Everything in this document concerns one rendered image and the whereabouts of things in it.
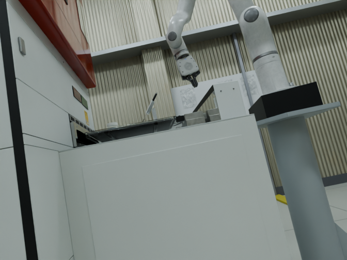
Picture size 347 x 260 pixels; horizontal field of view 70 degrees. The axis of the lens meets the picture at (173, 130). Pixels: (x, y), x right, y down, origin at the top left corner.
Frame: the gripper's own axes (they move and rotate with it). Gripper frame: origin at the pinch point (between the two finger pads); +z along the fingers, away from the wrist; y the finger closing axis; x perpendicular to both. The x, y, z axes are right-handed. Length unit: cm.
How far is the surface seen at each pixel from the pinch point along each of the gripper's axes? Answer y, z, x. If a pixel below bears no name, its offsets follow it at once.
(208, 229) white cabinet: -31, 56, -51
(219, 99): -8, 20, -45
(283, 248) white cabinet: -12, 71, -51
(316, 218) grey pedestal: 13, 78, -30
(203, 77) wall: 85, -60, 220
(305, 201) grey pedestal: 13, 70, -29
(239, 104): -2, 25, -45
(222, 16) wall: 150, -135, 213
